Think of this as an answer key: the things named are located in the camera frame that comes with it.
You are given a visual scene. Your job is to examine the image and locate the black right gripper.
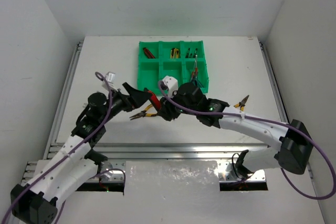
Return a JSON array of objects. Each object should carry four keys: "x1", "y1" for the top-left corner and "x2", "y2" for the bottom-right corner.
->
[{"x1": 158, "y1": 87, "x2": 198, "y2": 120}]

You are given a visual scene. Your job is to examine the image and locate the blue red handle screwdriver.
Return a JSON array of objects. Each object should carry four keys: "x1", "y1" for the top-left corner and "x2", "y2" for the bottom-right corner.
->
[{"x1": 190, "y1": 67, "x2": 198, "y2": 86}]

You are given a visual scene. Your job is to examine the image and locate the red black utility knife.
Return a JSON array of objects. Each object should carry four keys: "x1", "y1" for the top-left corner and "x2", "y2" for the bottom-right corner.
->
[{"x1": 143, "y1": 88, "x2": 161, "y2": 112}]

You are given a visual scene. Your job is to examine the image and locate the small yellow black cutter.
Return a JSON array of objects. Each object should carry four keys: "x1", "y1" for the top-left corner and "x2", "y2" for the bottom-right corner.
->
[{"x1": 174, "y1": 48, "x2": 180, "y2": 59}]

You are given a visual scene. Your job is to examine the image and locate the yellow black utility knife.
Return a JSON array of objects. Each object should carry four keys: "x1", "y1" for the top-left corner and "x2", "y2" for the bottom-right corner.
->
[{"x1": 170, "y1": 48, "x2": 175, "y2": 59}]

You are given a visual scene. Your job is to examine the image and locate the red black box cutter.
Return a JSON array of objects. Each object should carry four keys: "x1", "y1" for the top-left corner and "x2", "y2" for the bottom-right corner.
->
[{"x1": 143, "y1": 48, "x2": 155, "y2": 59}]

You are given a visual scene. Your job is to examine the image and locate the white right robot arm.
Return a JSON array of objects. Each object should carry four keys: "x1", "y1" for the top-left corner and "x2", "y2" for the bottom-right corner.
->
[{"x1": 158, "y1": 80, "x2": 313, "y2": 180}]

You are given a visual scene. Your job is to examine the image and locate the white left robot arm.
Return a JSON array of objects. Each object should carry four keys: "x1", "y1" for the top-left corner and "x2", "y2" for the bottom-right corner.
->
[{"x1": 9, "y1": 83, "x2": 151, "y2": 223}]

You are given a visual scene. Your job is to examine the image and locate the green six-compartment bin tray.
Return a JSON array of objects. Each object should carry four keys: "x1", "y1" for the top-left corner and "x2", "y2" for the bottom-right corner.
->
[{"x1": 137, "y1": 41, "x2": 209, "y2": 95}]

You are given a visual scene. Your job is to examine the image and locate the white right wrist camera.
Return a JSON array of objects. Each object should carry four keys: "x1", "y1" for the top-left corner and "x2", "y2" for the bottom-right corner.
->
[{"x1": 160, "y1": 76, "x2": 179, "y2": 98}]

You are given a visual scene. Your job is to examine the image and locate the yellow handle needle-nose pliers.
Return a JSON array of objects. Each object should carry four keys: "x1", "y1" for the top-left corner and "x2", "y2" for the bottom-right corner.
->
[{"x1": 130, "y1": 104, "x2": 157, "y2": 121}]

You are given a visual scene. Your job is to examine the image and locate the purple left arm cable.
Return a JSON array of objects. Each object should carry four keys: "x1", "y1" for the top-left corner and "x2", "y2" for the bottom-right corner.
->
[{"x1": 0, "y1": 71, "x2": 127, "y2": 224}]

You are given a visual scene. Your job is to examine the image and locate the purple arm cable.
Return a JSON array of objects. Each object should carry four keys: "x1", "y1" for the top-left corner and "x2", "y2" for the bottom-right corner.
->
[
  {"x1": 157, "y1": 79, "x2": 335, "y2": 200},
  {"x1": 0, "y1": 71, "x2": 127, "y2": 224}
]

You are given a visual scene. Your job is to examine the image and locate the aluminium front rail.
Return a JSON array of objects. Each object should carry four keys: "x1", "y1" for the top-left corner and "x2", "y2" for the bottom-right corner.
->
[{"x1": 25, "y1": 142, "x2": 313, "y2": 183}]

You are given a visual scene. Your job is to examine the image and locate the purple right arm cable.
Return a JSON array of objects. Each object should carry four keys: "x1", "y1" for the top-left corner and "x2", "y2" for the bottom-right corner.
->
[{"x1": 157, "y1": 79, "x2": 335, "y2": 200}]

